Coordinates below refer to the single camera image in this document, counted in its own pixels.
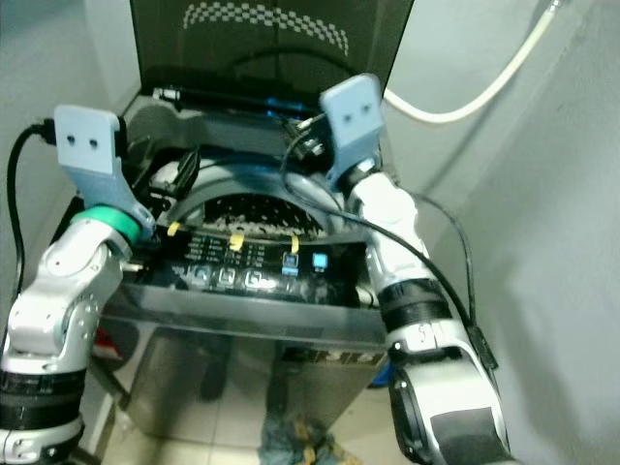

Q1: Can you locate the grey top-load washing machine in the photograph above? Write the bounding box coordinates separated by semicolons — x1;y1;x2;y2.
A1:
73;87;410;449

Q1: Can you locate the blue clothes pile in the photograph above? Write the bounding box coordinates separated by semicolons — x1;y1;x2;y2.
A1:
256;417;336;465

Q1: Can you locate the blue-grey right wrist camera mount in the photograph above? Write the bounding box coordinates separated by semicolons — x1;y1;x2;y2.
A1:
319;75;385;190

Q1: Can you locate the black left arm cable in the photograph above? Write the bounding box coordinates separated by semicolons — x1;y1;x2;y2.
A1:
6;120;59;296

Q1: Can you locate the white water hose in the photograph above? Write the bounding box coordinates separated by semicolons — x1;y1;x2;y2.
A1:
383;0;567;125

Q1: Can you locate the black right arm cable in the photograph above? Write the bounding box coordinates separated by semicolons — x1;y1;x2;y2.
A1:
279;124;497;371

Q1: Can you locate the thin black wall cable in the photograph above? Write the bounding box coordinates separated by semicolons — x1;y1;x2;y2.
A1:
411;191;481;326

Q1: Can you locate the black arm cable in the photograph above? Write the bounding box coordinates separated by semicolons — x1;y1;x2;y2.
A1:
6;120;59;296
279;124;497;371

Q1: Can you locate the perforated steel washer drum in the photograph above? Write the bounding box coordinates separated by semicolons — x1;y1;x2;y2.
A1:
174;160;352;235

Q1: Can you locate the dark washing machine lid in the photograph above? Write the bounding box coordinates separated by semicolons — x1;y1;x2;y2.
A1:
129;0;416;104

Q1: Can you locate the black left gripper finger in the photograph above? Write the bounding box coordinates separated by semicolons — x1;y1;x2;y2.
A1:
174;147;203;197

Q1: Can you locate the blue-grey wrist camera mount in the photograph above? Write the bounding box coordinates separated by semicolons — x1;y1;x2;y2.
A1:
52;105;156;238
319;75;385;190

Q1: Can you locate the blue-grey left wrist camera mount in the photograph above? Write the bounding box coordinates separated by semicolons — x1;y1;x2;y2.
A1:
52;105;156;238

